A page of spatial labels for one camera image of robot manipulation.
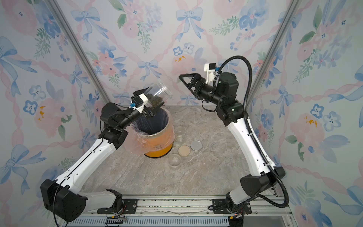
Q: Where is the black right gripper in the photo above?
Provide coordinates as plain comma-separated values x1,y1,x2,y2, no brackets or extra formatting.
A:
182,74,226,108

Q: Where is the glass jar with tea leaves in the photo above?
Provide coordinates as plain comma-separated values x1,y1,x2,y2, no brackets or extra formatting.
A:
175,126,186,143

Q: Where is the beige jar lid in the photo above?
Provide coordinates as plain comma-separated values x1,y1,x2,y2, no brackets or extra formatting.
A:
178,145,191,157

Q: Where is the grey metal jar lid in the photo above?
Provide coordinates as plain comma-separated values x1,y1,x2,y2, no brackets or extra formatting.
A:
190,140,203,151

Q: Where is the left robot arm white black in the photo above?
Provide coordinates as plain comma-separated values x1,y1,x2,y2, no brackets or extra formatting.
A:
40,87,166,223

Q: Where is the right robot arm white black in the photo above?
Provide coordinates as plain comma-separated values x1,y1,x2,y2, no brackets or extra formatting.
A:
179,72,289,212

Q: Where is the orange trash bin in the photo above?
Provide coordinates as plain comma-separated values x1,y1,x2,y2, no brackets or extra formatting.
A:
132,107,175,159

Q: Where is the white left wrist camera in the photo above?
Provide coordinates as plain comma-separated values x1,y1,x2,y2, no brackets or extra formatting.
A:
130,93,148,114

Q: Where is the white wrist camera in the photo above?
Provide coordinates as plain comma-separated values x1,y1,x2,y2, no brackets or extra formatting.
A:
204,63,219,87
130,93,148,114

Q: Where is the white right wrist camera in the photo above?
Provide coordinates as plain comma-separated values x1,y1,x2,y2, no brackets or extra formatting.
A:
204,63,219,87

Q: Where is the aluminium frame rail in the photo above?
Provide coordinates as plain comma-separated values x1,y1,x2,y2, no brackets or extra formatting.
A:
53,195,298,227

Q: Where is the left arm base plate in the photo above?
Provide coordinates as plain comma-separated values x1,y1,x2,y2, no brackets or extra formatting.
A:
97,199,138,215

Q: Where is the right aluminium corner post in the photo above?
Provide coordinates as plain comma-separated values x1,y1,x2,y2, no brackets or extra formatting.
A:
244,0,301,108

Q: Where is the aluminium corner post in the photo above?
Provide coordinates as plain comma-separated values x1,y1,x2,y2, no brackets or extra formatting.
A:
244,0,301,108
45,1,111,104

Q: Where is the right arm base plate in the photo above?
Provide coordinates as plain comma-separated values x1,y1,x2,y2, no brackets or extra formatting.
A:
208,198,252,215

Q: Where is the left aluminium corner post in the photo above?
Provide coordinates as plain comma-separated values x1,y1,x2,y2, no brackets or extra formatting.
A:
45,1,111,104

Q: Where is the black corrugated cable conduit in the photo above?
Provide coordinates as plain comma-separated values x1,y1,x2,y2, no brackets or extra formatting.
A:
216,55,290,209

